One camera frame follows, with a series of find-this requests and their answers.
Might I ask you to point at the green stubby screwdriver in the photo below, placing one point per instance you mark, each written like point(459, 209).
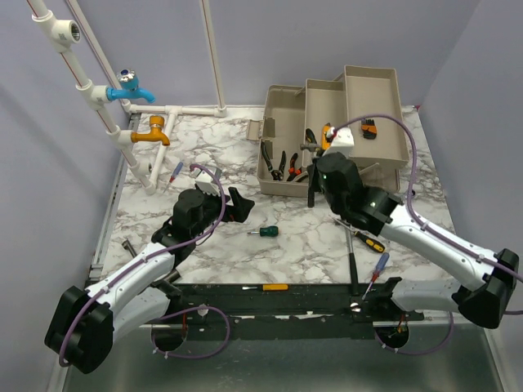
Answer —
point(269, 231)

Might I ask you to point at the blue red screwdriver right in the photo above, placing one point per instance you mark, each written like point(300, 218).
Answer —
point(379, 267)

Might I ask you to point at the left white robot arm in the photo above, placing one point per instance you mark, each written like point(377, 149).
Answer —
point(88, 321)

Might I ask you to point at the small claw hammer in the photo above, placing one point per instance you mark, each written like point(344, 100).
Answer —
point(314, 149)

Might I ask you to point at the beige translucent tool box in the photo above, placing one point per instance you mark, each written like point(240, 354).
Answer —
point(357, 93)

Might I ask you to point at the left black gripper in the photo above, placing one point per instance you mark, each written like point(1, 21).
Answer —
point(240, 209)

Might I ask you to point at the orange water tap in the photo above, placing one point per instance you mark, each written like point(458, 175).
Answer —
point(155, 134)

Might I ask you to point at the white pvc pipe frame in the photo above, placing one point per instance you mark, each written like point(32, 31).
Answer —
point(143, 158)

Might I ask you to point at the red black pliers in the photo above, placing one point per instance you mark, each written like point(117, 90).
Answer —
point(296, 174)

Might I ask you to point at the orange handle screwdriver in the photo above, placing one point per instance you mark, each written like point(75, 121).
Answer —
point(272, 287)

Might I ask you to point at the metal socket wrench bar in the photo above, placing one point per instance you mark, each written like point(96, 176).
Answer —
point(128, 247)

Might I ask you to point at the orange hex key set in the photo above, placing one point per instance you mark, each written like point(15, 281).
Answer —
point(368, 128)

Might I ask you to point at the blue water tap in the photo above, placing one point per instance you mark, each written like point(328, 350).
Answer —
point(130, 88)

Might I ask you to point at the blue red screwdriver left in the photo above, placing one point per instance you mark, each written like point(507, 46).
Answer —
point(173, 175)

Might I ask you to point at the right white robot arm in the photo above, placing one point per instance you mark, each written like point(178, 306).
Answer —
point(481, 281)

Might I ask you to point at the black handle long hammer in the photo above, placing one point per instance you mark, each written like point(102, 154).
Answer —
point(355, 285)

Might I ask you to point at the yellow black screwdriver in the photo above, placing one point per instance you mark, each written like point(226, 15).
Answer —
point(310, 136)
point(371, 243)

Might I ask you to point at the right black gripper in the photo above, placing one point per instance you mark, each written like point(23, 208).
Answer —
point(313, 183)

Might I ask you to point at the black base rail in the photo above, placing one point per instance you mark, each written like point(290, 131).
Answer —
point(303, 312)

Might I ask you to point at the blue red screwdriver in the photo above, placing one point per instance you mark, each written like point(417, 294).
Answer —
point(379, 267)
point(173, 175)

